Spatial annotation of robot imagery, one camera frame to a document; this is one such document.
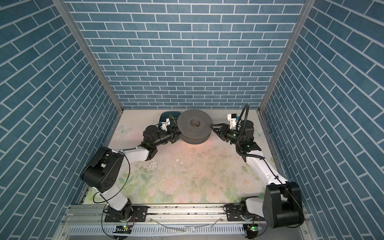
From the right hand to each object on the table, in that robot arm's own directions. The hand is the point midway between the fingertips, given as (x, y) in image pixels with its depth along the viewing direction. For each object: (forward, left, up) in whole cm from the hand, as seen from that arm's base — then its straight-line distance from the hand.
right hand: (210, 126), depth 77 cm
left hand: (0, +14, -4) cm, 15 cm away
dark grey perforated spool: (+4, +9, -4) cm, 11 cm away
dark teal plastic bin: (+24, +34, -18) cm, 45 cm away
